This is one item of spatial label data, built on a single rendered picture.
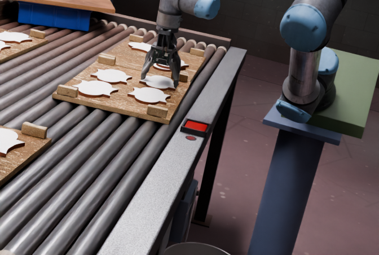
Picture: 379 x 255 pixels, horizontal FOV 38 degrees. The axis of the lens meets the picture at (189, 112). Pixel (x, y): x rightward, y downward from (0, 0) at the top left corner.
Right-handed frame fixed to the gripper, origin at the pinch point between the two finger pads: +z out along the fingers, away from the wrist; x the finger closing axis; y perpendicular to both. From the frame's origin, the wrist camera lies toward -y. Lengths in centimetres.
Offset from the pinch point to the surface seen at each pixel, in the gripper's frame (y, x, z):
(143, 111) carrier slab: 29.0, 1.4, -0.5
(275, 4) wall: -487, 44, 48
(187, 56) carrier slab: -45.1, 2.7, 2.4
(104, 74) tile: 5.4, -17.6, -0.5
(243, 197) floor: -114, 43, 99
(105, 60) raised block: -8.6, -21.7, -0.5
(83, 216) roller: 86, 3, 0
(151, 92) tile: 12.8, 0.2, -0.8
